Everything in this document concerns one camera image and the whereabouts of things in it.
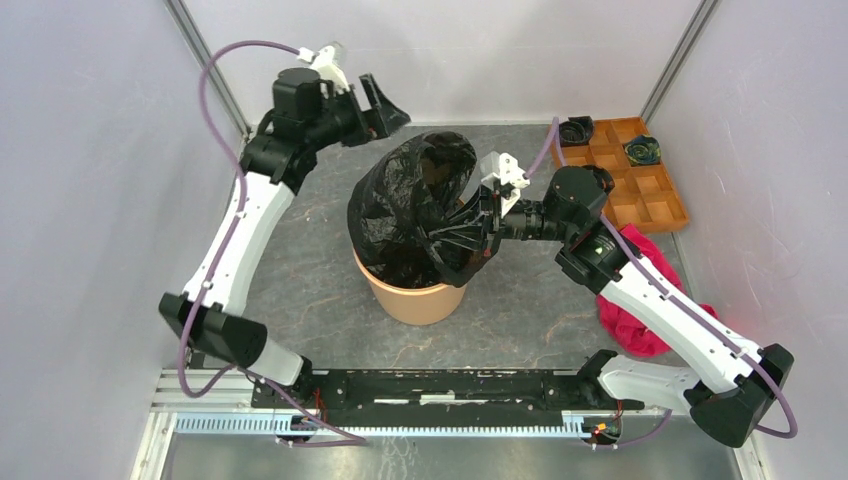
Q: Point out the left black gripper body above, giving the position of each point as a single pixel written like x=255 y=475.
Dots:
x=344 y=121

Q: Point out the black plastic trash bag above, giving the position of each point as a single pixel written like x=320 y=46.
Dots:
x=411 y=191

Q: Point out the right aluminium corner post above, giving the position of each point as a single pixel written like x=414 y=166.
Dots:
x=689 y=38

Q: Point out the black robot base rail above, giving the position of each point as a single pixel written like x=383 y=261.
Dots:
x=349 y=398

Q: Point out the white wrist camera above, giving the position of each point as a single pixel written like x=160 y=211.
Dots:
x=502 y=172
x=327 y=62

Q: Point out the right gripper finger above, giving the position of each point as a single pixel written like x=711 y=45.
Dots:
x=457 y=265
x=471 y=222

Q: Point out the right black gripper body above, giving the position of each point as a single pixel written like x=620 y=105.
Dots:
x=523 y=222

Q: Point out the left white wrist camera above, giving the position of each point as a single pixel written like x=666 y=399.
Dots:
x=327 y=62

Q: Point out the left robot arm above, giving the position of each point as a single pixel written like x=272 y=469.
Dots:
x=310 y=111

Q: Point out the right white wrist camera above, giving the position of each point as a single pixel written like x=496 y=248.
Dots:
x=502 y=172

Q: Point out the orange compartment tray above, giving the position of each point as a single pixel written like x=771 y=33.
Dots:
x=644 y=196

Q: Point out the pink red cloth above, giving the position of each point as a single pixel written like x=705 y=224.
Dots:
x=631 y=334

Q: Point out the orange plastic trash bin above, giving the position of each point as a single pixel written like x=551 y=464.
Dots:
x=416 y=307

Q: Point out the black bag roll top-left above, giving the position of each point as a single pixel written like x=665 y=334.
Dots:
x=575 y=131

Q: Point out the dark bag roll blue-green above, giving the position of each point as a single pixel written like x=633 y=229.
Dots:
x=643 y=150

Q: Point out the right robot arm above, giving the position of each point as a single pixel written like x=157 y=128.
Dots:
x=727 y=383

